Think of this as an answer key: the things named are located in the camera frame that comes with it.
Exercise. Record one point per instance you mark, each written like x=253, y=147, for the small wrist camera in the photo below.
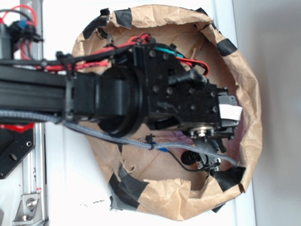
x=203, y=162

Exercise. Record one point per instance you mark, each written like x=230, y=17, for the brown paper bag bin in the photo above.
x=152, y=181

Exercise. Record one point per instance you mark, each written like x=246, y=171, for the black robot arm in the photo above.
x=149, y=84

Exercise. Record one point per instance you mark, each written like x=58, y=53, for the metal corner bracket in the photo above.
x=29, y=210

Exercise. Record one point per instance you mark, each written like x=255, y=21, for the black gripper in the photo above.
x=189, y=103

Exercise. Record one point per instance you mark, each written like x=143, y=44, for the aluminium extrusion rail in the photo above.
x=34, y=172

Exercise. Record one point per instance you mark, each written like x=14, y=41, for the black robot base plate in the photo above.
x=16, y=141

